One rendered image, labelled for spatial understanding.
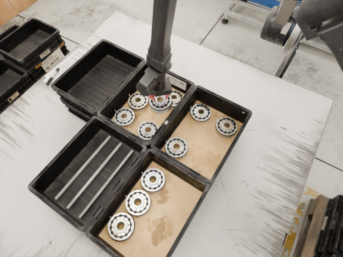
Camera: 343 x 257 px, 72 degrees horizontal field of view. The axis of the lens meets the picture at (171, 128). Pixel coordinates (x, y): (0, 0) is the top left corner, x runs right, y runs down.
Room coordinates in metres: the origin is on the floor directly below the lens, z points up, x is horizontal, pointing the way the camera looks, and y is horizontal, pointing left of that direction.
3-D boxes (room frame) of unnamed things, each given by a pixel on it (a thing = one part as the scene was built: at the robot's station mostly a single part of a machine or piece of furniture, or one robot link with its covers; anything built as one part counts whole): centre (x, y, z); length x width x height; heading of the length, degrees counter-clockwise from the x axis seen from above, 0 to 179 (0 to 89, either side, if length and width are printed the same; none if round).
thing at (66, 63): (1.06, 0.62, 0.70); 0.33 x 0.23 x 0.01; 148
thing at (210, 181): (0.50, -0.14, 0.92); 0.40 x 0.30 x 0.02; 146
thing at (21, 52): (1.49, 1.09, 0.37); 0.40 x 0.30 x 0.45; 148
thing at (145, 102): (0.70, 0.17, 0.86); 0.10 x 0.10 x 0.01
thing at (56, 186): (0.33, 0.33, 0.87); 0.40 x 0.30 x 0.11; 146
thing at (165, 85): (0.62, 0.05, 1.09); 0.10 x 0.07 x 0.07; 101
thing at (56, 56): (1.43, 0.95, 0.41); 0.31 x 0.02 x 0.16; 148
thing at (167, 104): (0.62, 0.05, 0.97); 0.10 x 0.10 x 0.01
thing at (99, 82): (0.83, 0.36, 0.87); 0.40 x 0.30 x 0.11; 146
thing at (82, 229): (0.33, 0.33, 0.92); 0.40 x 0.30 x 0.02; 146
